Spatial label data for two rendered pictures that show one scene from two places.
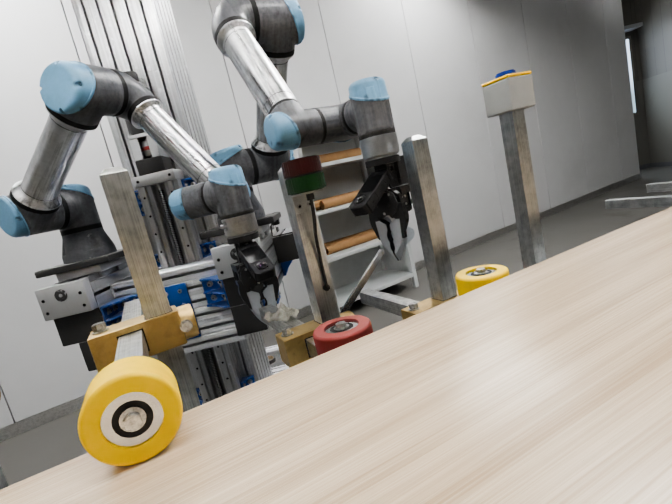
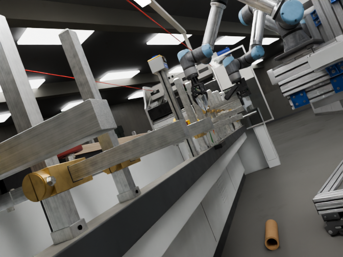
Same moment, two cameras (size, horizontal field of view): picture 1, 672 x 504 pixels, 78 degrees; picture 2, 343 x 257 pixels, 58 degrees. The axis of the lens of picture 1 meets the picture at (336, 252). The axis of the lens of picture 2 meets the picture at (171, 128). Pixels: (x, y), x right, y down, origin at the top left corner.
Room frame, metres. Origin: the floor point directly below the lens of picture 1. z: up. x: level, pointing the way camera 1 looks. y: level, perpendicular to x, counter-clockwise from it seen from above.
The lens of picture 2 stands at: (1.84, -1.59, 0.78)
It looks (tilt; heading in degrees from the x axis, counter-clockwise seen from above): 3 degrees up; 131
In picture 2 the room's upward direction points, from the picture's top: 22 degrees counter-clockwise
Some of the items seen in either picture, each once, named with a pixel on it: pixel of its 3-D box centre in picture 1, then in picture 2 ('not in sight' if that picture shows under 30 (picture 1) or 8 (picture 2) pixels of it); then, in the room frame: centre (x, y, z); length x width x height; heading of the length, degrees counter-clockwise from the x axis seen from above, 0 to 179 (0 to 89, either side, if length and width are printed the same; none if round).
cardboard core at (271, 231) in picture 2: not in sight; (271, 233); (0.78, 0.14, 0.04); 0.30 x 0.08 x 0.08; 114
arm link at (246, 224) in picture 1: (239, 226); (235, 77); (0.93, 0.20, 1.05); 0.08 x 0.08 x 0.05
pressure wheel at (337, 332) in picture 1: (349, 362); not in sight; (0.53, 0.02, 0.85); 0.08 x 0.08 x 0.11
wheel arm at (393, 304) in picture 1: (417, 312); (206, 130); (0.81, -0.13, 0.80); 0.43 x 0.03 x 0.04; 24
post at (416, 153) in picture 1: (437, 260); (191, 117); (0.79, -0.19, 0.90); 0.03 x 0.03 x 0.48; 24
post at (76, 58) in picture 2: not in sight; (98, 113); (1.19, -1.10, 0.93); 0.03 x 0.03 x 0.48; 24
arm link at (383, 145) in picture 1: (378, 148); (191, 72); (0.86, -0.13, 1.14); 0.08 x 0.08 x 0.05
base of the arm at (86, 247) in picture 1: (86, 242); not in sight; (1.33, 0.76, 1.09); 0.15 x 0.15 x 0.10
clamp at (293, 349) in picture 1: (320, 337); not in sight; (0.67, 0.06, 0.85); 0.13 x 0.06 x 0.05; 114
